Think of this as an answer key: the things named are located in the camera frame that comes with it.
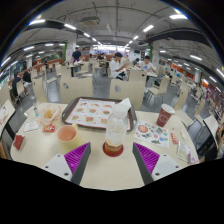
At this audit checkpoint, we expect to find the white paper slip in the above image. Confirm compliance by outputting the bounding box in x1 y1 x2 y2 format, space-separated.
23 119 41 134

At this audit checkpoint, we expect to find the person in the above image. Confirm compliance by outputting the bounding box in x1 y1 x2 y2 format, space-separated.
70 47 83 65
21 68 34 93
138 55 157 81
109 51 129 81
10 74 24 101

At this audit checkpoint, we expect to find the white paper napkin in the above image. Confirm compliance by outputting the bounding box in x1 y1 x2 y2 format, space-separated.
114 97 133 113

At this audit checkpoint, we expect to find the group of ceiling lights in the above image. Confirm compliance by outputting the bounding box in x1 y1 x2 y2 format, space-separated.
0 13 224 88

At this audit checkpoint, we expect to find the beige dining table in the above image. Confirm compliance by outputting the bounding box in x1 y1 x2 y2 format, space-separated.
0 99 16 133
202 114 221 139

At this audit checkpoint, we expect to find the small red card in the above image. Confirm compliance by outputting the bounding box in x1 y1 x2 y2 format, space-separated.
12 133 26 152

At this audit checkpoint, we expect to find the red snack packet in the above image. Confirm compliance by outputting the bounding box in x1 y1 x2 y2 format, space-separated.
42 123 56 133

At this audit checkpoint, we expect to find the small red sachet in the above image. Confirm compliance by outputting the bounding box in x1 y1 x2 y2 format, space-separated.
169 132 180 145

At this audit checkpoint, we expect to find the ceiling air conditioner unit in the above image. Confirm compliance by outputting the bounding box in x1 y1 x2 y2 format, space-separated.
80 16 101 27

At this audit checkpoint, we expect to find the dark brown food tray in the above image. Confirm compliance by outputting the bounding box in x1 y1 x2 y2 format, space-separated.
61 96 138 132

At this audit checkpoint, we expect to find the group of beige chairs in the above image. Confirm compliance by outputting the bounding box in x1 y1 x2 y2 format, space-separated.
0 59 209 118

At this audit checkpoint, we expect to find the clear plastic packet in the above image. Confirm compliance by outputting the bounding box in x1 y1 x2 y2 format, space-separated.
175 141 194 165

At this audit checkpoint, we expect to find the clear plastic drink bottle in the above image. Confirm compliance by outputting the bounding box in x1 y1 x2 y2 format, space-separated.
104 103 129 155

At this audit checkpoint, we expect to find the colourful printed leaflet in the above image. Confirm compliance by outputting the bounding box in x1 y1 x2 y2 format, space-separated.
133 119 171 149

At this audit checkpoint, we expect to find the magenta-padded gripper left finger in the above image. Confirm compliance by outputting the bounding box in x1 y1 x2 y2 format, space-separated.
40 142 92 186

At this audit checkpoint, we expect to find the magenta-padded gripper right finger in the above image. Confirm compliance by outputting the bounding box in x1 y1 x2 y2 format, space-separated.
132 142 184 186

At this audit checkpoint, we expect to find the beige chair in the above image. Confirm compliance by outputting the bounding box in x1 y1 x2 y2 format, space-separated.
59 76 95 104
108 78 147 112

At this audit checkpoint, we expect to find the yellow mug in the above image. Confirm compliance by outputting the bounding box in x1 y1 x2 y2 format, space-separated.
56 123 79 144

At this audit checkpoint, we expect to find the red paper cup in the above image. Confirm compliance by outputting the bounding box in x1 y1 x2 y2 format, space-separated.
155 103 176 128

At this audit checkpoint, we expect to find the flat round red coaster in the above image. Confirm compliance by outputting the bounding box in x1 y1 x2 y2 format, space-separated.
101 141 125 158

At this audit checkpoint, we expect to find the clear plastic food bag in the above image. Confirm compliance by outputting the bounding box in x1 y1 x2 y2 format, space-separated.
37 103 64 128

